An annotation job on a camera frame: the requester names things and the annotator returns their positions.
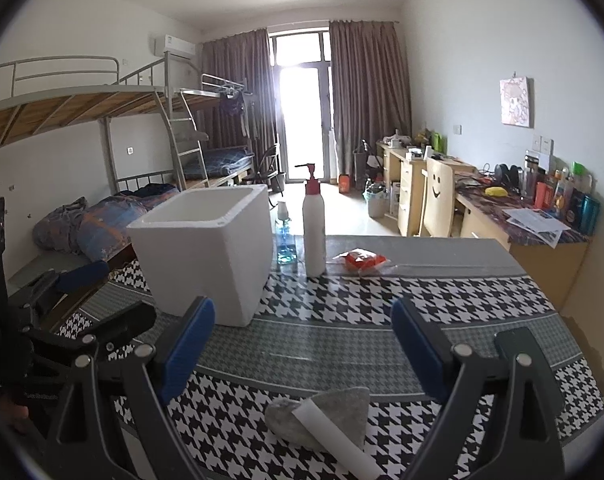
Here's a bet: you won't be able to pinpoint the black folding chair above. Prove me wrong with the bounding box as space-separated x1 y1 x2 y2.
252 145 285 196

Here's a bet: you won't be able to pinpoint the white papers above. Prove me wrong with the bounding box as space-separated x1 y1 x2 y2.
502 207 572 248

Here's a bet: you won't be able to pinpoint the blue and orange quilt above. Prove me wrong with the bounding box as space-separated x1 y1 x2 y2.
77 183 180 263

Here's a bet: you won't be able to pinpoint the white pump bottle red top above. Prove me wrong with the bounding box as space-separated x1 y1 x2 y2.
294 162 327 278

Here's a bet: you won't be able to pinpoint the white foam box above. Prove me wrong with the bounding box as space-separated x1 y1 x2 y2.
127 183 277 328

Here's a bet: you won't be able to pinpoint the wooden chair with smiley face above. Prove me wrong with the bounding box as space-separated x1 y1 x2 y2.
419 156 455 238

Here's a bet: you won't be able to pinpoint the brown curtain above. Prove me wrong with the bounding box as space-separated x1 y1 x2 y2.
199 27 280 181
329 20 413 181

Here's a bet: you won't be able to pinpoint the cartoon wall picture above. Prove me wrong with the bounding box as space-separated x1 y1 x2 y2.
500 76 535 128

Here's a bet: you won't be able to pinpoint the white trash bin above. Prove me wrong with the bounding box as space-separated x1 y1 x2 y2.
364 187 389 218

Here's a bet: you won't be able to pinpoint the hanging dark clothes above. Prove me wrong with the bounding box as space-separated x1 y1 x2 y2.
221 91 245 117

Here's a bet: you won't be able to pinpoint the white air conditioner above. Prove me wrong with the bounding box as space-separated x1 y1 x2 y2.
153 35 197 59

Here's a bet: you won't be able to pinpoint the orange plastic packet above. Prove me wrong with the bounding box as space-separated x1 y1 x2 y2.
332 247 397 276

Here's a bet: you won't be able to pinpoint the grey felt cloth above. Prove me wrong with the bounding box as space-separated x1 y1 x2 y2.
265 386 371 456

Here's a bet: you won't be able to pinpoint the grey metal bunk bed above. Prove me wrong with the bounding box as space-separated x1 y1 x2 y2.
179 74 257 188
0 56 207 281

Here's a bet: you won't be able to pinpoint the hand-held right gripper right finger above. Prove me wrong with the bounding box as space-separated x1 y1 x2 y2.
391 297 567 480

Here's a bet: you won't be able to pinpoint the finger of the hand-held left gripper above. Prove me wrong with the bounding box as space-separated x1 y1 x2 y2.
24 302 157 361
7 260 110 321

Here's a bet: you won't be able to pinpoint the wooden desk with patterned top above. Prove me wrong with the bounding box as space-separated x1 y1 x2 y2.
454 175 590 311

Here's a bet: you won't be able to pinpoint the grey patterned blanket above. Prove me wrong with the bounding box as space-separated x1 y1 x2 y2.
34 197 88 256

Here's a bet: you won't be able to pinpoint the row of toiletry bottles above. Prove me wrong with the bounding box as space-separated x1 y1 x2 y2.
522 152 602 236

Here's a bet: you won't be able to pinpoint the dark blue plaid quilt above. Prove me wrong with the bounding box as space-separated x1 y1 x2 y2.
202 146 255 177

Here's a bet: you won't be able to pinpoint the clear bottle with blue liquid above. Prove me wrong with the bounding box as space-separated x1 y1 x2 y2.
274 201 295 265

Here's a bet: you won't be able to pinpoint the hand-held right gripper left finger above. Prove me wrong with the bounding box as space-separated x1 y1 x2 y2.
42 296 216 480

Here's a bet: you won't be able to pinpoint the wooden desk with drawers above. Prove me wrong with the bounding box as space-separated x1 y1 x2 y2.
377 140 433 233

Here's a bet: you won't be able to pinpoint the glass balcony door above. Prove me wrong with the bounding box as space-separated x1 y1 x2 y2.
271 31 335 183

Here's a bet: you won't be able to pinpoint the houndstooth tablecloth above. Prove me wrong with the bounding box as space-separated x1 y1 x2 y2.
52 234 604 480

